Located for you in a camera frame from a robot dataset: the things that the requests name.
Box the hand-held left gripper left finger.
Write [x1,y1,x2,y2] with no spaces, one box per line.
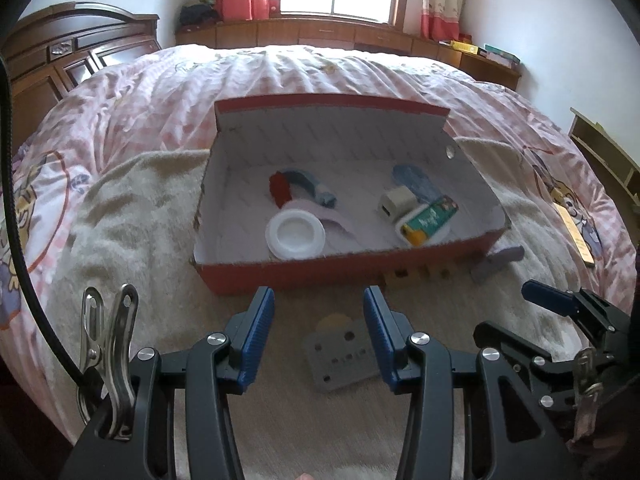
[60,285,277,480]

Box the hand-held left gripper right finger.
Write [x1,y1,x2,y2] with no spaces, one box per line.
[363,285,588,480]

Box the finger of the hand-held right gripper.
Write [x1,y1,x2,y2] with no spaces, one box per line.
[521,280,582,317]
[473,321,577,409]

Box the grey plate with holes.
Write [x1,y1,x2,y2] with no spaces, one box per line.
[301,321,381,393]

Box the red cardboard box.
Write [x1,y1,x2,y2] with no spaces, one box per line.
[191,94,512,297]

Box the green snack packet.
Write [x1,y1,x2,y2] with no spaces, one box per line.
[395,196,460,247]

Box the white charger plug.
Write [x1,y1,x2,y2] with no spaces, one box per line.
[378,186,418,222]

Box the small red plastic piece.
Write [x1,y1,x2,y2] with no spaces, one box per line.
[269,172,288,207]

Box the blue sock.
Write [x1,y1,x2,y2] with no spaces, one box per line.
[392,164,442,207]

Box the blue curved plastic piece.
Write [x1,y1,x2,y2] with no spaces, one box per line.
[282,169,337,209]

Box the tan round disc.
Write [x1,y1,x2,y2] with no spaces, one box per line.
[319,313,352,332]

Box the metal spring clip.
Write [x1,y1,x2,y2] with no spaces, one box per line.
[572,349,606,438]
[76,284,140,441]

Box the grey stick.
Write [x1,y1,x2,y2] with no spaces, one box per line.
[470,246,526,287]

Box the yellow flat board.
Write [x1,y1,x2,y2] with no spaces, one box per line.
[552,204,597,267]

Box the yellow wooden block piece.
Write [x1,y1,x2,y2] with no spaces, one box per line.
[382,265,453,284]

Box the white round lid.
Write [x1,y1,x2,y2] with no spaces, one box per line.
[266,209,327,260]

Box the light wooden shelf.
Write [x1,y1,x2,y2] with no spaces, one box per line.
[569,106,640,198]

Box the white fleece blanket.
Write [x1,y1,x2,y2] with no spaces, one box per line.
[65,137,631,480]

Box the green book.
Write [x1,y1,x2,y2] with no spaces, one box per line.
[484,44,522,64]

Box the pink printed quilt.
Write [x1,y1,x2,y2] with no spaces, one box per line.
[0,44,640,431]

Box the wooden window cabinet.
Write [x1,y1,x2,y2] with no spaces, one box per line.
[175,14,523,92]

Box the dark clothes pile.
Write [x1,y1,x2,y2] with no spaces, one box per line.
[179,3,220,27]

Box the dark wooden headboard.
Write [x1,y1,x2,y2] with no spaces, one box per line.
[0,2,161,148]

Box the pale lilac curved bracket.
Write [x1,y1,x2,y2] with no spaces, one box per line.
[295,199,357,239]

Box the black braided cable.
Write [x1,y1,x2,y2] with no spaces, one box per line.
[0,57,83,391]

